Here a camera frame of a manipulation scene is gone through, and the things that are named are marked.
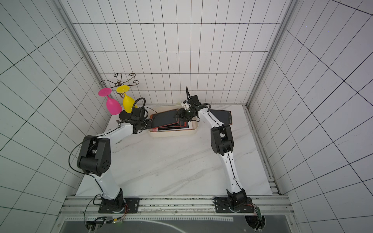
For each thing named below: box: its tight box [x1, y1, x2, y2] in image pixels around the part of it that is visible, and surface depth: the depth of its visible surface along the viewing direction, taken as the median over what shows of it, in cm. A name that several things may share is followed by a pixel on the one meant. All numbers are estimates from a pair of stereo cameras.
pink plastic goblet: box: [98, 87, 123, 116], surface depth 88 cm
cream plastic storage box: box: [147, 104, 199, 138], surface depth 102 cm
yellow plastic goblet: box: [116, 84, 136, 114], surface depth 89 cm
